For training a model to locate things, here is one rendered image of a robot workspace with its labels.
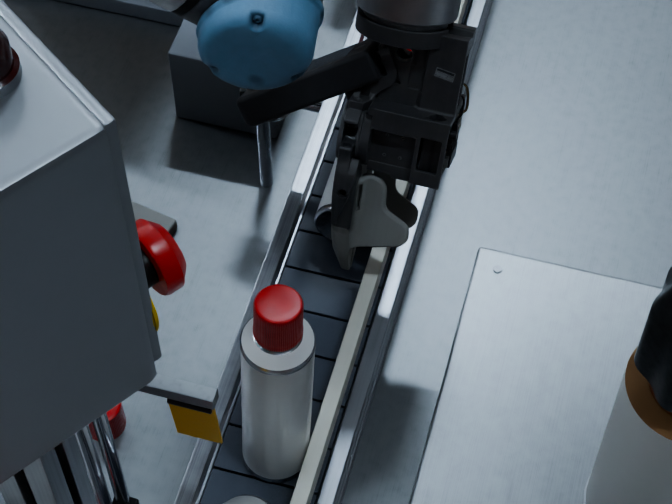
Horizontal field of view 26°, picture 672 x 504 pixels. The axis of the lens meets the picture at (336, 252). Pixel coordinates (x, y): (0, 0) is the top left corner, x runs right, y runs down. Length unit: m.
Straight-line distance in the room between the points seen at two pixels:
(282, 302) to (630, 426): 0.24
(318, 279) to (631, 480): 0.34
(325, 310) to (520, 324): 0.16
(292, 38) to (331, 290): 0.35
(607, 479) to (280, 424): 0.23
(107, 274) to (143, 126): 0.78
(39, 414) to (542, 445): 0.57
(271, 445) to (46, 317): 0.48
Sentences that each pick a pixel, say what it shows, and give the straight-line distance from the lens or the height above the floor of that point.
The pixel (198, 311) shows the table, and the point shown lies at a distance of 1.26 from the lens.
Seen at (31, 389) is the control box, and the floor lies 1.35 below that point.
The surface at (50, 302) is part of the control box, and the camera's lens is 0.60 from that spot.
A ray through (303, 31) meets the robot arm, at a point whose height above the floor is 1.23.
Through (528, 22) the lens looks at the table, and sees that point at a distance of 1.47.
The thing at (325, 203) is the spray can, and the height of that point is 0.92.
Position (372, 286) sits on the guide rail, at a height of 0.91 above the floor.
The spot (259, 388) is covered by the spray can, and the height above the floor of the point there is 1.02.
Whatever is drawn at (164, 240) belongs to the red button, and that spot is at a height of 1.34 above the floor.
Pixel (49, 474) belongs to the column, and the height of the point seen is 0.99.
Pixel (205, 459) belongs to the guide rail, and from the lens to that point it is 1.04.
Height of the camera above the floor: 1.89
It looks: 56 degrees down
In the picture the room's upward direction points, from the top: straight up
